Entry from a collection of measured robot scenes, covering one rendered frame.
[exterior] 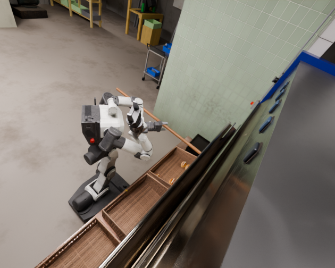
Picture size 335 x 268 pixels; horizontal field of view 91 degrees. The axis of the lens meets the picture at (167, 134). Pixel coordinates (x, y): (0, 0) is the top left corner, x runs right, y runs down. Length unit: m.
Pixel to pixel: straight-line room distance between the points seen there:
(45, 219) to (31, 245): 0.25
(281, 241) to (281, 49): 2.27
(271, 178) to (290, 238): 0.09
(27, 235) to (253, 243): 2.36
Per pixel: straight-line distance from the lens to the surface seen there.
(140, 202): 1.83
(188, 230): 0.53
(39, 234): 2.45
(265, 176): 0.31
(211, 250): 0.26
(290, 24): 2.42
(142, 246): 0.90
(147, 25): 7.34
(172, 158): 2.20
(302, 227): 0.30
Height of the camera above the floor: 2.28
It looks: 43 degrees down
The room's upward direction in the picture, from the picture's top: 22 degrees clockwise
